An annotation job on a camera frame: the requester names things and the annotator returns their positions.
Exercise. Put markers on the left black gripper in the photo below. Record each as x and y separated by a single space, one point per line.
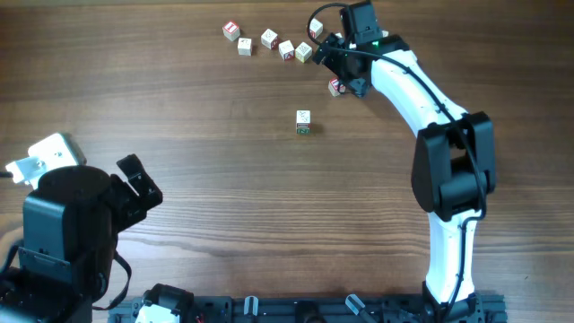
134 208

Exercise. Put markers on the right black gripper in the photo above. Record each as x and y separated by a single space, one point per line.
357 86

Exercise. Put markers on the red U letter block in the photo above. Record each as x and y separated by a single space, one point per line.
334 87

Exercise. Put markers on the white block red sketch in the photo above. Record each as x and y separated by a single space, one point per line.
303 119

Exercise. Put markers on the plain white wooden block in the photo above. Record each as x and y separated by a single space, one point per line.
245 46

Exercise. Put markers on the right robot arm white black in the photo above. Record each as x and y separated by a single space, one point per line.
453 164

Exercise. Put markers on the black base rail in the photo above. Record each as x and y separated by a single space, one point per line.
391 308

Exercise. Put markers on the red M letter block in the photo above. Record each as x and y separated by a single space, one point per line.
315 28

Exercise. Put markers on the white block red A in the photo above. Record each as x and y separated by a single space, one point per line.
286 50

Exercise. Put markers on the white block red side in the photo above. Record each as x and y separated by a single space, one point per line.
270 39

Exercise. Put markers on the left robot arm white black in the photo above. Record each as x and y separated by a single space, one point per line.
71 223

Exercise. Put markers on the white block yellow side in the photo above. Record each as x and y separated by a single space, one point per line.
303 52

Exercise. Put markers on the red I letter block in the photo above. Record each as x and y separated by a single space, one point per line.
231 30

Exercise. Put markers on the white block green side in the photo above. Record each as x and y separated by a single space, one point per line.
303 131

